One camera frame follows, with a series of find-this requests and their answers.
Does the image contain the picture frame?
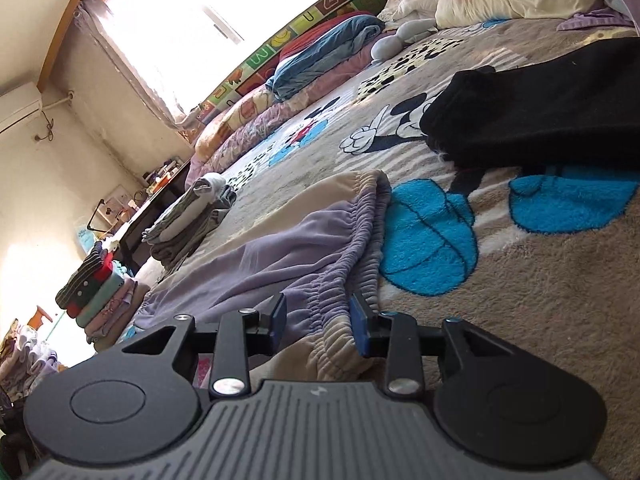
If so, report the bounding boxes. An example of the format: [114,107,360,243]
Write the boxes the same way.
[97,185,133,226]

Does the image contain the red folded blanket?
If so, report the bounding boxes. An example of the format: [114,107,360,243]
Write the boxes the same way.
[277,16,361,61]

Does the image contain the black garment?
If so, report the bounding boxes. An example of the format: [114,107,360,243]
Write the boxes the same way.
[419,35,640,171]

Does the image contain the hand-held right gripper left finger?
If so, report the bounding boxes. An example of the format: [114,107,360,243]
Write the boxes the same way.
[121,292,289,401]

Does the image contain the grey plush toy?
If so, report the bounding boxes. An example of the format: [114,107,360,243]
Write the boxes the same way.
[370,18,438,59]

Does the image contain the colourful alphabet play mat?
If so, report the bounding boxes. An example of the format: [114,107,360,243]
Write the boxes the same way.
[175,0,396,131]

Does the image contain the stack of grey folded clothes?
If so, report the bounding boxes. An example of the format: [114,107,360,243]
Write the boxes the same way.
[142,172,238,263]

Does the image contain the air conditioner power cable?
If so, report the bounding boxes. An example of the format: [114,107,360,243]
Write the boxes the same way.
[32,105,56,143]

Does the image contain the purple floral quilt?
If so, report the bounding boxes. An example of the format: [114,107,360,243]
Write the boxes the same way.
[185,45,386,188]

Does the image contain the white air conditioner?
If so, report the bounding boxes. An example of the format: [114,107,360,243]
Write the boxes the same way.
[0,82,43,133]

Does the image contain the dark wooden desk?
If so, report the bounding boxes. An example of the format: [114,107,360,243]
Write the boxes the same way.
[117,157,193,273]

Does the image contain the clutter of small desk things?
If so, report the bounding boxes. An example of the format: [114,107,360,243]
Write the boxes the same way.
[145,157,183,186]

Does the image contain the blue folded blanket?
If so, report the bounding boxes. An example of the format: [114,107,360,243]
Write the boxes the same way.
[265,14,386,101]

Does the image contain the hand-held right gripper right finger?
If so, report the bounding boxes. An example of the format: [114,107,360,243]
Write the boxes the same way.
[350,292,506,401]

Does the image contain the purple and beige pants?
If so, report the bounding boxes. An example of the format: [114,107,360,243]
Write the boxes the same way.
[132,169,393,386]

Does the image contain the pile of light socks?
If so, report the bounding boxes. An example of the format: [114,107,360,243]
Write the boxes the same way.
[0,317,63,401]

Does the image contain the stack of colourful folded clothes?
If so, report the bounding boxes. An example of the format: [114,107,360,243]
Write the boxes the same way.
[55,242,151,348]

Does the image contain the window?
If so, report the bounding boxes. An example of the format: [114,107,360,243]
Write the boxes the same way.
[102,0,341,116]

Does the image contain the black desk lamp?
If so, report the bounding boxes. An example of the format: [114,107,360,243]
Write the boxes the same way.
[87,200,121,241]

